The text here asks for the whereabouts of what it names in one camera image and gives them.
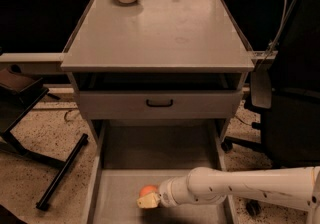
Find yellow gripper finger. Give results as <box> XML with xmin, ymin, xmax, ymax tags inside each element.
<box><xmin>137</xmin><ymin>192</ymin><xmax>160</xmax><ymax>209</ymax></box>

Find black office chair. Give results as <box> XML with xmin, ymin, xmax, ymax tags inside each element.
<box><xmin>221</xmin><ymin>0</ymin><xmax>320</xmax><ymax>224</ymax></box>

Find orange fruit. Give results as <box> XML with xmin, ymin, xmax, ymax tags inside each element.
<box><xmin>139</xmin><ymin>185</ymin><xmax>158</xmax><ymax>197</ymax></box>

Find black drawer handle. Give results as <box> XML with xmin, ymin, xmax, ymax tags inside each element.
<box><xmin>145</xmin><ymin>99</ymin><xmax>174</xmax><ymax>108</ymax></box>

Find white cable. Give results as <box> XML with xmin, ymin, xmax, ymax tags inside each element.
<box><xmin>253</xmin><ymin>0</ymin><xmax>288</xmax><ymax>69</ymax></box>

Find open grey middle drawer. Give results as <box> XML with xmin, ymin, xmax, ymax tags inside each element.
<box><xmin>81</xmin><ymin>121</ymin><xmax>238</xmax><ymax>224</ymax></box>

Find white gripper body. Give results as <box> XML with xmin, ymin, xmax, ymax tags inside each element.
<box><xmin>158</xmin><ymin>177</ymin><xmax>187</xmax><ymax>208</ymax></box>

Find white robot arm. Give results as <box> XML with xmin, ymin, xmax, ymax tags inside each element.
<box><xmin>137</xmin><ymin>166</ymin><xmax>320</xmax><ymax>224</ymax></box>

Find closed grey top drawer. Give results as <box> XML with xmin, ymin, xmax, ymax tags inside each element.
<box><xmin>74</xmin><ymin>91</ymin><xmax>243</xmax><ymax>120</ymax></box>

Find grey drawer cabinet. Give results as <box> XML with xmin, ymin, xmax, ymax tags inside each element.
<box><xmin>61</xmin><ymin>0</ymin><xmax>254</xmax><ymax>135</ymax></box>

